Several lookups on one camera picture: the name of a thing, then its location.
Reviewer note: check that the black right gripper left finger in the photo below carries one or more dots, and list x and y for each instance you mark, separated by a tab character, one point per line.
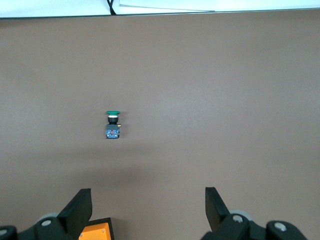
75	215

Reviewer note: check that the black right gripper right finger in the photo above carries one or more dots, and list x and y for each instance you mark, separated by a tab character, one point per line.
220	220

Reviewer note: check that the brown table mat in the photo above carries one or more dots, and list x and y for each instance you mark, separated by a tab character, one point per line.
200	100

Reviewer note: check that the white paper sheet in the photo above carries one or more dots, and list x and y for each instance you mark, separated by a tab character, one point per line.
162	5

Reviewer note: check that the green push button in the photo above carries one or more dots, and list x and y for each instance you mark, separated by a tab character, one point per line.
112	132

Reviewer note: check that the orange button box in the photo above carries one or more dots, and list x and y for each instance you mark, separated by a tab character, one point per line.
96	231

